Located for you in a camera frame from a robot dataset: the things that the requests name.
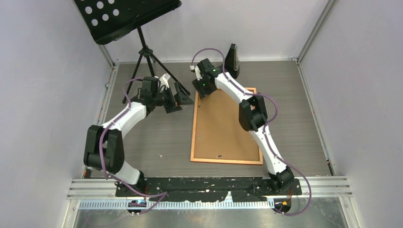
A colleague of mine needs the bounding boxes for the black metronome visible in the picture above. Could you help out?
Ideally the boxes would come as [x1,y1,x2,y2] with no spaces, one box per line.
[224,43,240,79]

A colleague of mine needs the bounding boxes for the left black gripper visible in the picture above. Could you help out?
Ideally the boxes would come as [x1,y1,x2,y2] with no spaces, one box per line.
[153,83,193,114]

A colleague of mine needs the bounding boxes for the black music stand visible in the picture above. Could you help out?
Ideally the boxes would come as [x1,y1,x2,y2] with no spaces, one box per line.
[73,0,191,96]

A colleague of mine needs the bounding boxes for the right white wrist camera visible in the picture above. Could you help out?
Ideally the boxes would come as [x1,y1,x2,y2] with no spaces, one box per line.
[190,65,203,81]

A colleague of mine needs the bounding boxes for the orange wooden picture frame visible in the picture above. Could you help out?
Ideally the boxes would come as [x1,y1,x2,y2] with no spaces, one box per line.
[190,87,264,166]

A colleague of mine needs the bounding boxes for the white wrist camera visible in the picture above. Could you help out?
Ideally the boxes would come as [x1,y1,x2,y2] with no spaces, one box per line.
[190,65,203,81]
[159,73,171,91]

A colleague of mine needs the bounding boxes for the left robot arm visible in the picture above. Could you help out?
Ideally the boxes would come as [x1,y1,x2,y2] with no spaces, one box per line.
[84,74,194,197]

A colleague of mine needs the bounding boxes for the white slotted cable duct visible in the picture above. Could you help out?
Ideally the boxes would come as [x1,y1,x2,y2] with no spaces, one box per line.
[78,199,275,210]

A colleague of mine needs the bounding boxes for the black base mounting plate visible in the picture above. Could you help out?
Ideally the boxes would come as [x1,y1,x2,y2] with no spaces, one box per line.
[133,177,302,202]

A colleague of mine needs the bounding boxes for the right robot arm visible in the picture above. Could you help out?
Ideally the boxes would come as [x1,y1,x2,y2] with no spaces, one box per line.
[190,58,294,195]

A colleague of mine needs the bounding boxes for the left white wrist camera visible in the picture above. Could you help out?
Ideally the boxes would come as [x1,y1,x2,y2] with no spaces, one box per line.
[159,73,171,91]

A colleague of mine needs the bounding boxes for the brown cardboard backing board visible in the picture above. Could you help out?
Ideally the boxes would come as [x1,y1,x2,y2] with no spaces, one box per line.
[193,89,261,162]

